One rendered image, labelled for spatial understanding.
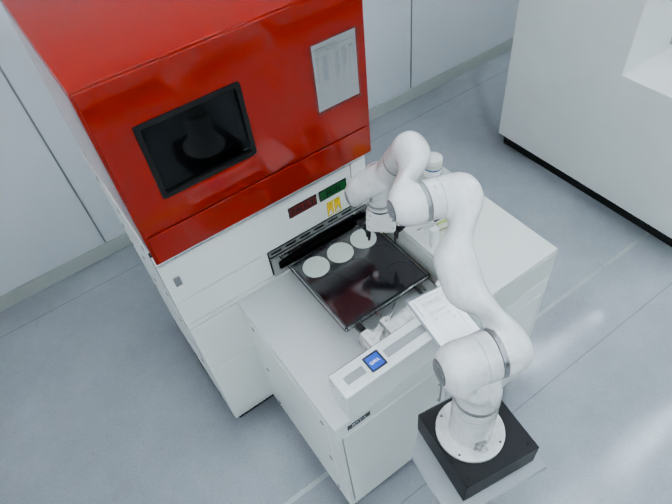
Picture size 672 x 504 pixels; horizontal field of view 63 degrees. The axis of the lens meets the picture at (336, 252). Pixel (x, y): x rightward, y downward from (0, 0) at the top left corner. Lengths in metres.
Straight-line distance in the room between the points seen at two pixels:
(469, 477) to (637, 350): 1.64
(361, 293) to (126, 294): 1.82
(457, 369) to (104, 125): 0.99
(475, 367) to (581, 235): 2.26
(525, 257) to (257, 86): 1.05
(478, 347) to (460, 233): 0.26
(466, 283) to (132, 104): 0.89
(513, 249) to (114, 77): 1.35
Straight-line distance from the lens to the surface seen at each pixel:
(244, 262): 1.97
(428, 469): 1.73
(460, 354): 1.28
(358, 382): 1.68
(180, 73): 1.45
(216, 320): 2.10
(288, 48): 1.57
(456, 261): 1.29
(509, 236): 2.04
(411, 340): 1.75
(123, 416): 2.99
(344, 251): 2.06
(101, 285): 3.54
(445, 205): 1.30
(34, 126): 3.14
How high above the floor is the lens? 2.44
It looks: 49 degrees down
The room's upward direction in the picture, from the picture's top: 8 degrees counter-clockwise
